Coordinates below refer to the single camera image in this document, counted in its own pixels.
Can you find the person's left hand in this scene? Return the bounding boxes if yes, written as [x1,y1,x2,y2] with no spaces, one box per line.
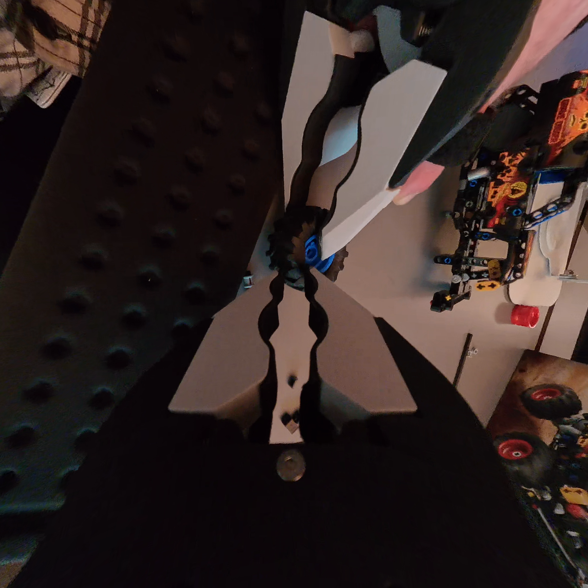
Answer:
[390,0,588,206]

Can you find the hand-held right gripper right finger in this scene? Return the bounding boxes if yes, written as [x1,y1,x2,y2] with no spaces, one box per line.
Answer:
[300,269,419,444]

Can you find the toy brick monster truck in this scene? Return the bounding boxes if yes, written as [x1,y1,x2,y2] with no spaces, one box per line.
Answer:
[429,71,588,313]

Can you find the white base metal stand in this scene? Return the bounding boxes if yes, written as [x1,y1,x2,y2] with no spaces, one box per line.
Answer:
[503,181,588,307]

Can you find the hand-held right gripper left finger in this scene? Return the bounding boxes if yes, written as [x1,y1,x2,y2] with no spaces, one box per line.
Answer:
[168,272,282,444]

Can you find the long black axle rod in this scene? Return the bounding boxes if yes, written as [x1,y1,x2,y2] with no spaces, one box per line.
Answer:
[453,333,474,389]

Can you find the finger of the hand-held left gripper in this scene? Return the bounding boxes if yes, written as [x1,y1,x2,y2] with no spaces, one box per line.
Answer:
[319,59,448,262]
[279,10,374,231]

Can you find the red toy wheel rim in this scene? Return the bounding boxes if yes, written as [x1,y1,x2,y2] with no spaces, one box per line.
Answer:
[511,304,541,330]

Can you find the printed toy truck box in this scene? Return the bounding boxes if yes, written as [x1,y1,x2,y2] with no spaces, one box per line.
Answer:
[487,350,588,588]

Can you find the black toy wheel blue rim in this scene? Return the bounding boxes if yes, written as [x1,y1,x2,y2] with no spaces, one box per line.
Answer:
[266,206,348,290]

